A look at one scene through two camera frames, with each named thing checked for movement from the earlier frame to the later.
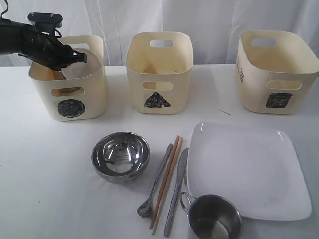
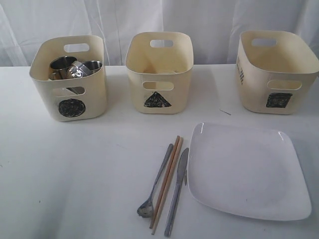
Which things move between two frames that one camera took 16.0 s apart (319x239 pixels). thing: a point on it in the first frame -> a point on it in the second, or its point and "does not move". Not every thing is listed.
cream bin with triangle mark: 160,64 does not move
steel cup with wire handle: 212,216 -> 93,65
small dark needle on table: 227,113 does not move
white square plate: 255,168 does not move
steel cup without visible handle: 74,90 -> 59,67
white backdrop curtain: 215,27 does not move
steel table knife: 180,174 does not move
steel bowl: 120,157 -> 78,69
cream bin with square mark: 275,71 does not move
